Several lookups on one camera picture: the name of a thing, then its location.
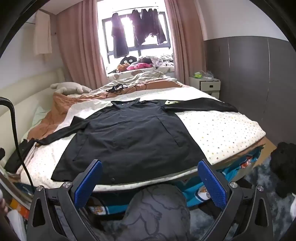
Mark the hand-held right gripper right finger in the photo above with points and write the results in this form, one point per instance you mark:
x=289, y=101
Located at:
x=212, y=185

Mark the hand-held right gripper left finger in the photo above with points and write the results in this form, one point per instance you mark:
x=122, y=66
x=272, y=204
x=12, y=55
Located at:
x=89, y=183

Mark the black shirt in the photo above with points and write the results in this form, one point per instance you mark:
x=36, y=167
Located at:
x=129, y=139

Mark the pile of patterned clothes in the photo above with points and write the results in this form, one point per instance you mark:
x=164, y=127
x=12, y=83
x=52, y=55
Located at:
x=164, y=60

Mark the grey rug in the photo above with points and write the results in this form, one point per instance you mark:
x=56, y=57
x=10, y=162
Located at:
x=254, y=176

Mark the white dotted blanket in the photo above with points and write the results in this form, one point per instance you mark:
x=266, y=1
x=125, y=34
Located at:
x=219, y=139

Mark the person's leg in grey pants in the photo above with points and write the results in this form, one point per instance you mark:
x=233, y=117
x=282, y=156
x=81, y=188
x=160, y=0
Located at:
x=150, y=208

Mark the black fluffy thing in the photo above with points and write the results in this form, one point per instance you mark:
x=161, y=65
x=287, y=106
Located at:
x=282, y=162

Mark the dark cloth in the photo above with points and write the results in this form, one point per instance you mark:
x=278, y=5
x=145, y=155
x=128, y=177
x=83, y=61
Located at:
x=18, y=157

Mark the light green pillow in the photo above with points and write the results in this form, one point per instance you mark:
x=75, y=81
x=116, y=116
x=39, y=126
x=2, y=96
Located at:
x=39, y=115

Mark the orange-brown quilt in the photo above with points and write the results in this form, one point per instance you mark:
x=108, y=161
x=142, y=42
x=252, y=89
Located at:
x=62, y=102

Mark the beige plush toy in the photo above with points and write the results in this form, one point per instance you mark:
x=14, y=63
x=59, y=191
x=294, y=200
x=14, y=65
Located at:
x=69, y=87

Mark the white nightstand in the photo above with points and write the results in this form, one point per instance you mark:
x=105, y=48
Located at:
x=208, y=87

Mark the green item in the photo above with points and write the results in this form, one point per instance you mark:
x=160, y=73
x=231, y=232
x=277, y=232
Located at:
x=197, y=75

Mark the cream padded headboard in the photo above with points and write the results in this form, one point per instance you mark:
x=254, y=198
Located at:
x=27, y=85

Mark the brown plush toy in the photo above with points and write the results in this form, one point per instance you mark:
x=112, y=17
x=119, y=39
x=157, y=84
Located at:
x=120, y=68

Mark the pink cloth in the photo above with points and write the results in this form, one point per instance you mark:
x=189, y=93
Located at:
x=136, y=67

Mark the black plush toy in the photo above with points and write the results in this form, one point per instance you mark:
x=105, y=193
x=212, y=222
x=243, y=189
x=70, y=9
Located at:
x=127, y=60

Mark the pink curtain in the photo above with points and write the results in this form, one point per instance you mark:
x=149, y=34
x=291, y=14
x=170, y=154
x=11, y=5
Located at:
x=187, y=46
x=78, y=46

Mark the dark-framed window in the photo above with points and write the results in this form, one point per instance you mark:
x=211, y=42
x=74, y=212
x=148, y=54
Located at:
x=129, y=34

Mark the white hanging cloth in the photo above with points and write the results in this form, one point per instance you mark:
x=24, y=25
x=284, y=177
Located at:
x=42, y=34

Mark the dark hanging shirt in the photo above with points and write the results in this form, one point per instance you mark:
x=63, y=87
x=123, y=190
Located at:
x=137, y=27
x=153, y=23

